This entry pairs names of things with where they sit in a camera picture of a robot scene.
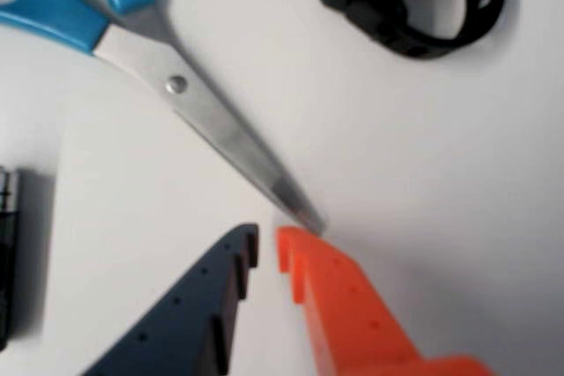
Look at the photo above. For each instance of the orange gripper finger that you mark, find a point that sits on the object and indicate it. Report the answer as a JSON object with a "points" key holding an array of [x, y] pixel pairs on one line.
{"points": [[343, 319]]}

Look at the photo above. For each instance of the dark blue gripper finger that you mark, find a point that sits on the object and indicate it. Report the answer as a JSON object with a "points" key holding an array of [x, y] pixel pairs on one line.
{"points": [[185, 319]]}

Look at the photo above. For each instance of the black silver battery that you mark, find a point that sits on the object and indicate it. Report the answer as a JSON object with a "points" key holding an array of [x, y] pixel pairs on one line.
{"points": [[8, 261]]}

